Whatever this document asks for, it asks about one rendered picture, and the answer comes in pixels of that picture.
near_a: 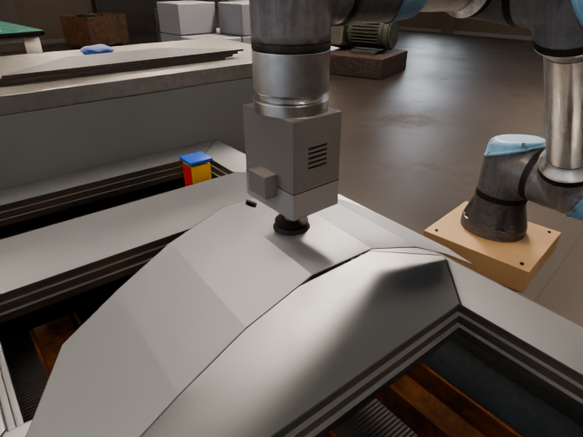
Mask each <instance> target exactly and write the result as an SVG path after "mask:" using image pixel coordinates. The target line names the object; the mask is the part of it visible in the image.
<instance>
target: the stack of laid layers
mask: <svg viewBox="0 0 583 437"><path fill-rule="evenodd" d="M182 162H183V161H182V160H181V161H177V162H174V163H170V164H166V165H163V166H157V167H153V168H149V169H146V170H142V171H139V172H135V173H129V174H125V175H122V176H118V177H114V178H111V179H105V180H101V181H97V182H94V183H90V184H87V185H83V186H77V187H73V188H69V189H66V190H62V191H59V192H53V193H49V194H45V195H42V196H38V197H34V198H31V199H25V200H21V201H17V202H14V203H10V204H7V205H0V227H2V226H5V225H11V224H14V223H17V222H21V221H24V220H27V219H32V218H36V217H39V216H42V215H46V214H49V213H52V212H58V211H61V210H65V209H68V208H71V207H75V206H78V205H84V204H87V203H90V202H94V201H97V200H100V199H105V198H109V197H113V196H115V195H119V194H123V193H125V192H132V191H134V190H138V189H142V188H144V187H148V186H153V185H157V184H160V183H163V182H167V181H170V180H173V179H179V178H182V177H184V172H183V165H182ZM187 231H188V230H187ZM187 231H184V232H180V233H177V234H174V235H172V236H169V237H167V238H163V239H160V240H157V241H154V242H152V243H149V244H146V245H143V246H140V247H137V248H134V249H132V250H129V251H124V252H123V253H120V254H117V255H114V256H112V257H109V258H104V259H102V260H100V261H97V262H94V263H92V264H87V265H84V266H82V267H80V268H77V269H74V270H72V271H67V272H64V273H62V274H59V275H57V276H54V277H50V278H47V279H44V280H42V281H39V282H36V283H34V284H30V285H27V286H24V287H22V288H19V289H16V290H13V291H10V292H7V293H4V294H2V295H0V323H4V322H7V321H9V320H11V319H14V318H17V317H19V316H22V315H25V314H28V313H30V312H32V311H35V310H39V309H41V308H43V307H46V306H49V305H51V304H53V303H57V302H60V301H62V300H64V299H67V298H69V297H73V296H75V295H78V294H81V293H83V292H85V291H88V290H92V289H94V288H96V287H99V286H101V285H104V284H107V283H110V282H113V281H115V280H117V279H120V278H122V277H126V276H128V275H131V274H134V273H136V272H137V271H138V270H140V269H141V268H142V267H143V266H144V265H145V264H146V263H148V262H149V261H150V260H151V259H152V258H153V257H154V256H155V255H157V254H158V253H159V252H160V251H161V250H162V249H163V248H164V247H166V246H167V245H168V244H169V243H170V242H172V241H173V240H175V239H176V238H177V237H179V236H180V235H182V234H183V233H185V232H187ZM457 334H458V335H459V336H462V337H463V338H465V339H466V340H468V341H469V342H471V343H473V344H474V345H475V346H477V347H478V348H480V349H482V350H484V351H485V352H487V353H488V354H490V355H491V356H493V357H494V358H496V359H497V360H499V361H500V362H503V363H504V364H506V365H507V366H509V367H510V368H511V369H513V370H515V371H516V372H518V373H519V374H521V375H523V376H525V377H526V378H528V380H530V381H532V382H534V383H535V384H537V385H538V386H540V387H541V388H544V389H545V390H546V391H547V392H549V393H550V394H552V395H554V396H556V397H557V398H559V399H560V400H562V401H564V402H565V403H566V404H568V405H569V406H571V407H573V408H575V409H576V410H578V411H579V412H581V413H582V414H583V375H580V374H579V373H577V372H575V371H573V370H572V369H570V368H569V367H567V366H565V365H563V364H562V363H560V362H558V361H556V360H554V359H553V358H552V357H550V356H548V355H546V354H544V353H542V352H541V351H539V350H538V349H536V348H534V347H532V346H531V345H529V344H527V343H525V342H523V341H522V340H521V339H519V338H517V337H515V336H513V335H511V334H509V333H508V332H507V331H505V330H504V329H501V328H499V327H498V326H496V325H494V324H493V323H491V322H489V321H488V320H486V319H484V318H483V317H481V316H478V315H477V314H475V313H474V312H472V311H471V310H468V309H467V308H465V307H463V306H462V305H461V302H460V300H459V297H458V295H457V292H456V289H455V285H454V282H453V279H452V277H451V274H450V271H449V267H448V264H447V261H446V258H445V257H444V256H442V255H441V254H439V253H437V252H434V251H428V250H424V249H420V248H413V247H412V248H394V249H375V250H369V251H367V252H365V253H363V254H360V255H358V256H356V257H354V258H351V259H349V260H347V261H345V264H342V265H340V266H338V267H337V268H335V269H333V270H331V271H328V272H326V273H325V274H323V275H321V276H319V277H316V278H314V279H312V280H311V281H309V282H307V283H305V284H302V285H300V286H299V287H298V288H297V289H296V290H295V291H293V292H292V293H291V294H290V295H288V296H287V297H286V298H284V299H283V300H282V301H281V302H279V303H278V304H277V305H275V306H274V307H273V308H272V309H270V310H269V311H268V312H266V313H265V314H264V315H263V316H262V317H261V318H260V319H258V320H257V321H256V322H255V323H253V324H252V325H251V326H249V327H248V328H247V329H246V330H245V331H244V332H243V333H242V334H241V335H240V336H239V337H238V338H237V339H236V340H235V341H234V342H233V343H232V344H231V345H230V346H229V347H228V348H227V349H226V350H225V351H224V352H223V353H222V354H221V355H220V356H219V357H218V358H217V359H216V360H215V361H214V362H213V363H212V364H211V365H210V366H209V367H208V368H207V369H206V370H205V371H204V372H203V373H202V374H201V375H200V376H199V377H198V378H197V379H196V380H195V381H194V382H193V383H192V384H191V385H190V386H189V387H188V388H187V389H186V390H185V391H184V392H183V393H182V394H181V395H179V397H178V398H177V399H176V400H175V401H174V402H173V403H172V404H171V405H170V406H169V408H168V409H167V410H166V411H165V412H164V413H163V414H162V415H161V416H160V417H159V418H158V420H157V421H156V422H155V423H154V424H153V425H152V426H151V427H150V428H149V429H148V430H147V431H146V432H145V433H144V434H143V435H142V436H141V437H324V436H326V435H327V434H328V433H329V432H330V431H331V430H333V429H334V428H335V427H337V426H338V425H339V424H341V423H342V422H343V421H345V420H346V419H348V418H349V417H350V416H351V415H353V414H354V413H356V411H357V410H359V409H360V408H361V407H363V406H364V405H365V404H367V403H368V402H369V401H371V400H372V399H373V398H375V397H376V396H377V395H379V394H380V393H382V392H383V391H384V390H385V389H386V388H387V387H389V386H390V385H391V384H393V383H394V382H396V381H397V380H398V379H399V378H401V377H402V376H403V375H405V374H406V373H408V372H409V371H410V370H411V369H413V368H414V367H415V366H416V365H417V364H419V363H420V362H421V361H423V360H424V359H425V358H427V357H428V356H429V355H431V354H432V353H433V352H435V351H436V350H437V349H439V348H440V347H441V346H442V345H443V344H444V343H446V342H447V341H449V340H450V339H451V338H453V337H454V336H456V335H457ZM0 407H1V410H2V414H3V420H4V424H5V427H6V430H5V432H4V433H3V435H2V436H1V437H25V436H26V434H27V432H28V430H29V426H30V423H31V422H32V420H30V421H27V422H25V423H24V419H23V414H22V411H21V408H20V405H19V402H18V399H17V396H16V390H15V388H14V384H13V381H12V378H11V375H10V370H9V367H8V363H7V361H6V358H5V354H4V352H3V346H2V343H1V340H0Z"/></svg>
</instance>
